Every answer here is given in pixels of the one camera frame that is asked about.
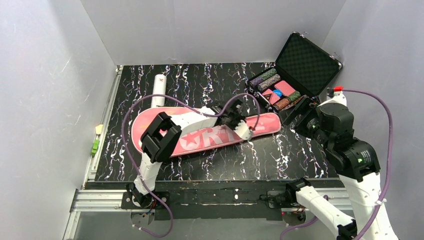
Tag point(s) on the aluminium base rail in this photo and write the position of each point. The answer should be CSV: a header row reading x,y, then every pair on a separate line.
x,y
190,203

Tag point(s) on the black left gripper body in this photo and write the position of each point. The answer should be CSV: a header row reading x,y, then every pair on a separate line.
x,y
236,117

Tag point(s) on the beige wooden block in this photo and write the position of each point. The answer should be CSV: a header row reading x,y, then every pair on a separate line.
x,y
99,129

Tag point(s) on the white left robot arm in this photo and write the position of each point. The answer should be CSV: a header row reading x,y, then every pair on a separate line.
x,y
161,137

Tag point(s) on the pink card deck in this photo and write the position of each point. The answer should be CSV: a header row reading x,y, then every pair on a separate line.
x,y
277,92

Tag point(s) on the pink racket bag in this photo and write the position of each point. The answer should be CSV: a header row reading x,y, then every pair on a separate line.
x,y
204,139

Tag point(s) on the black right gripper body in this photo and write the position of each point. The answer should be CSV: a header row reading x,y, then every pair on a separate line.
x,y
301,118

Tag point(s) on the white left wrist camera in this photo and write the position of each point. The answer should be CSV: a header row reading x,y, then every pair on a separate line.
x,y
243,130

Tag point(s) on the green clip on rail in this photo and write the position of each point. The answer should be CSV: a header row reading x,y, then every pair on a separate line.
x,y
95,147

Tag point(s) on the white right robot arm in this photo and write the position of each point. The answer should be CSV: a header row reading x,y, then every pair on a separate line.
x,y
358,169

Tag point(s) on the poker chip rows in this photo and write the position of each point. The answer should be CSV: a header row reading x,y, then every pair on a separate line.
x,y
258,84

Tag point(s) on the white shuttlecock tube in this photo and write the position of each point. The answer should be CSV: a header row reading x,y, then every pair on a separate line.
x,y
159,88

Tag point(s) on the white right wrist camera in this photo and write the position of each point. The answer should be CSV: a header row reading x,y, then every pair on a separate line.
x,y
336,95

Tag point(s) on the black foam-lined case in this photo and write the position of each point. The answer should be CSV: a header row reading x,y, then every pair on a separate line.
x,y
306,65

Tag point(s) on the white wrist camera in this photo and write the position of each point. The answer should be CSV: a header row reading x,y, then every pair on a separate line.
x,y
243,130
336,95

